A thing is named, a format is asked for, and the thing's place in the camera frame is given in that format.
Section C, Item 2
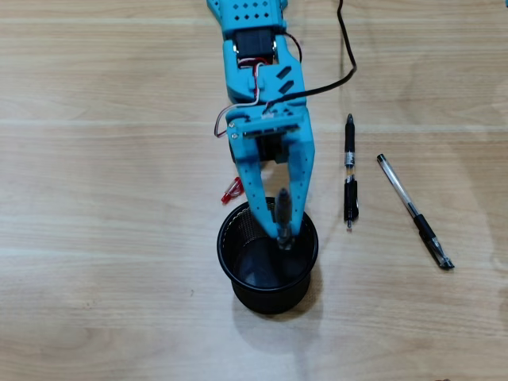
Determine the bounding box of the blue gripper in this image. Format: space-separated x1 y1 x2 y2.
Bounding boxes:
225 101 317 241

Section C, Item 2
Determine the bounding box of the clear pen with grey grip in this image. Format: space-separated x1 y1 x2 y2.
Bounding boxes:
275 187 295 252

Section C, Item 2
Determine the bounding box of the red retractable pen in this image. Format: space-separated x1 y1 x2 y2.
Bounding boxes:
221 177 244 206

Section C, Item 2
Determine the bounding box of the black retractable pen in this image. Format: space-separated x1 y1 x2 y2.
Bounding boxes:
343 113 360 233

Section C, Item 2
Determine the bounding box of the clear capped black gel pen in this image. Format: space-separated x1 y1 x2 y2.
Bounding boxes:
376 153 456 271

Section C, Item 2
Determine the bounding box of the black mesh pen holder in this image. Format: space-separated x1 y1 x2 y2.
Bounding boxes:
216 197 320 316

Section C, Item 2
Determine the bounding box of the wrist camera on blue mount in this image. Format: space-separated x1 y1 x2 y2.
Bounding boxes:
228 112 302 140

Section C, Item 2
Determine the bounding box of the red white black servo wire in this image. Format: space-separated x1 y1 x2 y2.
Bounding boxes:
282 33 303 67
215 59 275 140

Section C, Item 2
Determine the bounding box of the black camera cable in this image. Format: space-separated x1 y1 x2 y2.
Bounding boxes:
264 0 358 116

